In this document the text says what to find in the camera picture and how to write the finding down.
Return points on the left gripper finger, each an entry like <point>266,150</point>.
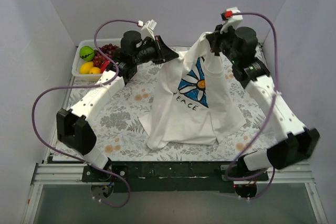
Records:
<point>161,45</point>
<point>166,54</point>

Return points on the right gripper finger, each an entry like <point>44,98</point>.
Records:
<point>212,37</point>
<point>215,49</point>

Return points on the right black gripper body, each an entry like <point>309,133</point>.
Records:
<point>217,42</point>

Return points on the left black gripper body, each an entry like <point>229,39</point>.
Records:
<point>158,49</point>

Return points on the white printed t-shirt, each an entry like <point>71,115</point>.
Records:
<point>191,101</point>

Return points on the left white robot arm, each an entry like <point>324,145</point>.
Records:
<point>73,125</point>

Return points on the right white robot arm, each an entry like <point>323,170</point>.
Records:
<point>295,142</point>

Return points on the red toy dragon fruit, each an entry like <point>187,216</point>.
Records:
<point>104,66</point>

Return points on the dark red toy grapes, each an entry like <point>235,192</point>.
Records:
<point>108,50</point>

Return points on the yellow toy mango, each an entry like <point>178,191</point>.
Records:
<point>94,70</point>

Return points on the green toy fruit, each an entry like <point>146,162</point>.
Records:
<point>86,53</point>

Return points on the yellow toy lemon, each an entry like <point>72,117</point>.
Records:
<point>85,68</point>

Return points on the floral patterned table mat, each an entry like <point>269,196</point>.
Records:
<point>121,136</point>

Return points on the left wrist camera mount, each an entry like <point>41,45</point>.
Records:
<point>147,28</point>

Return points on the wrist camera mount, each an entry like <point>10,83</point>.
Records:
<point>147,28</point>
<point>232,18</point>

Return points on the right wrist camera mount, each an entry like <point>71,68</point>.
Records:
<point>232,18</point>

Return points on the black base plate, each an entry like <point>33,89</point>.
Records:
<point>174,176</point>

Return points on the aluminium frame rail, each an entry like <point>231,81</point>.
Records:
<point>70,174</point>

